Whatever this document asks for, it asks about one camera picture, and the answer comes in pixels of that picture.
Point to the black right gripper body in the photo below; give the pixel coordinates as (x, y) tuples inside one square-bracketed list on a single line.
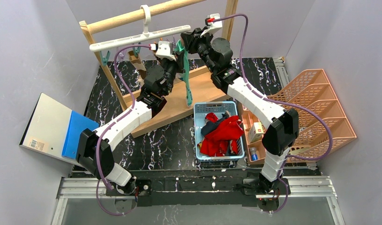
[(190, 40)]

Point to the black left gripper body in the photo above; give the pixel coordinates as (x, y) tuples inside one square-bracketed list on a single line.
[(177, 62)]

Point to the mint green patterned sock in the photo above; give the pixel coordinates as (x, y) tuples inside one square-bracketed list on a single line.
[(185, 76)]

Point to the dark navy sock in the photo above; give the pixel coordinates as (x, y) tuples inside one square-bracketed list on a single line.
[(215, 124)]

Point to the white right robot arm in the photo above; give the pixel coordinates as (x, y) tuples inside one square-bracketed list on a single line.
[(282, 126)]

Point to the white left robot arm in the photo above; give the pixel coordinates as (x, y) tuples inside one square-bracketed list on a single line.
[(95, 147)]

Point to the white plastic clip hanger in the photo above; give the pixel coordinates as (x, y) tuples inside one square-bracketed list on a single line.
[(145, 36)]

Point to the lilac clothespin right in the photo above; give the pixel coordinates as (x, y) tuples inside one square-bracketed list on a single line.
[(174, 41)]

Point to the lilac clothespin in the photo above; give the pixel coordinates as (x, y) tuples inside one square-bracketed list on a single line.
[(121, 55), (174, 41)]

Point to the wooden drying rack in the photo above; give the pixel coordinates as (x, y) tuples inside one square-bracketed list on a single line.
[(203, 90)]

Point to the beige brown sock left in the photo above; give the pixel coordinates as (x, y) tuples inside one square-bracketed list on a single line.
[(138, 64)]

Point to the teal clothespin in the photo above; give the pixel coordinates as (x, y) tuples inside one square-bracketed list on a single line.
[(136, 50), (104, 57)]

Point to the lilac clothespin left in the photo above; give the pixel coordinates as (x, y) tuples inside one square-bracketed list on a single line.
[(121, 55)]

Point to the light blue perforated basket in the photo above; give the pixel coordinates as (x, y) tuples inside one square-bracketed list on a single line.
[(201, 110)]

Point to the teal clothespin far left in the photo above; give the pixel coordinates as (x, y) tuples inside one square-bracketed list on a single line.
[(104, 57)]

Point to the red sock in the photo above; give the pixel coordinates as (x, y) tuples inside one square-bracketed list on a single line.
[(223, 136)]

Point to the white cardboard box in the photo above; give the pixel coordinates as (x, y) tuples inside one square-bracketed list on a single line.
[(255, 132)]

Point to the blue capped bottle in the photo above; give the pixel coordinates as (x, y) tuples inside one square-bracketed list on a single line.
[(253, 153)]

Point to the peach plastic desk organizer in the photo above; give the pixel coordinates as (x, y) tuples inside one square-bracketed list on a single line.
[(312, 90)]

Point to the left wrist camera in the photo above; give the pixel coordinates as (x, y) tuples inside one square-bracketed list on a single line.
[(163, 50)]

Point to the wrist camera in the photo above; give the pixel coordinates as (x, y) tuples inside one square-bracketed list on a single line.
[(163, 50), (212, 25)]

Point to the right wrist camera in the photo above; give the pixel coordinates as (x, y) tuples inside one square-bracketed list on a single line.
[(212, 25)]

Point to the grey metal rail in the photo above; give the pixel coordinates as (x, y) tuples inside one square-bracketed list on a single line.
[(281, 71)]

